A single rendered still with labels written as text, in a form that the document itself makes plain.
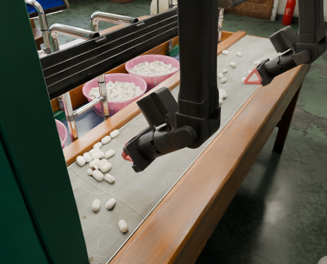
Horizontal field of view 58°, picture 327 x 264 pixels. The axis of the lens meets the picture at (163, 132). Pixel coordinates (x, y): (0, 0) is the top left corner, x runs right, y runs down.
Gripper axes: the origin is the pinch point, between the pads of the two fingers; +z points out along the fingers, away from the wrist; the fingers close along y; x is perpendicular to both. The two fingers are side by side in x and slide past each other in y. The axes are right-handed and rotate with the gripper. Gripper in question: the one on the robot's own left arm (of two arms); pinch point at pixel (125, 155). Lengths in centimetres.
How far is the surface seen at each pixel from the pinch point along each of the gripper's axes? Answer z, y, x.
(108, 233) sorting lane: 4.1, 13.2, 12.2
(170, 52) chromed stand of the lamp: 49, -102, -21
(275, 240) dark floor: 27, -67, 90
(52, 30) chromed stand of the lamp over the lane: 4.2, -5.9, -35.6
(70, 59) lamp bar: -7.2, 3.0, -24.3
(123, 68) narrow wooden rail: 49, -62, -25
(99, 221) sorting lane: 7.2, 11.7, 9.7
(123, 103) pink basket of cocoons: 29.7, -34.0, -10.4
